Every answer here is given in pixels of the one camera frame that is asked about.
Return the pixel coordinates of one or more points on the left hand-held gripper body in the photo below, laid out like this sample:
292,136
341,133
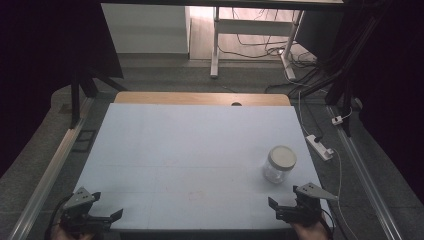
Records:
78,200

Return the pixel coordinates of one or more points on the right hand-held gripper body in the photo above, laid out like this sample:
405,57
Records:
308,208

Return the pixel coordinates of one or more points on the clear glass jar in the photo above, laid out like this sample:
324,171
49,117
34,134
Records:
276,173

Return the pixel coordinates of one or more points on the white jar lid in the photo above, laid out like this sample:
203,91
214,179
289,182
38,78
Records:
282,157

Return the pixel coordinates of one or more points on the person's right hand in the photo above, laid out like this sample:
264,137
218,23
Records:
310,232

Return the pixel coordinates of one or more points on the person's left hand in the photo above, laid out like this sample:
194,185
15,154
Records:
71,236

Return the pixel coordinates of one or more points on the white power strip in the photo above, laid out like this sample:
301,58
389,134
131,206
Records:
319,146

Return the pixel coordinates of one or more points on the small white adapter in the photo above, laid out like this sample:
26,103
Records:
337,120

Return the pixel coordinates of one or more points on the pale blue table mat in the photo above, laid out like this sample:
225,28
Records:
186,156

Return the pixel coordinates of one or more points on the black metal stand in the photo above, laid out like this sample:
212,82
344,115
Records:
76,96
343,93

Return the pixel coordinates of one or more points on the wooden table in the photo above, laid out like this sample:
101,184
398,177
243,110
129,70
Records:
200,98

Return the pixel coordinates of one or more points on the white cabinet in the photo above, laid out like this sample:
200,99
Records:
145,28

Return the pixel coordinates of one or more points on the aluminium floor rail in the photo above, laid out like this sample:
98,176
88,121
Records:
50,176
365,176

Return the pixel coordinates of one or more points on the black rectangular floor frame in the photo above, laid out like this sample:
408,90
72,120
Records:
83,141

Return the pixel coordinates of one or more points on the white desk frame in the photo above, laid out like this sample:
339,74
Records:
253,27

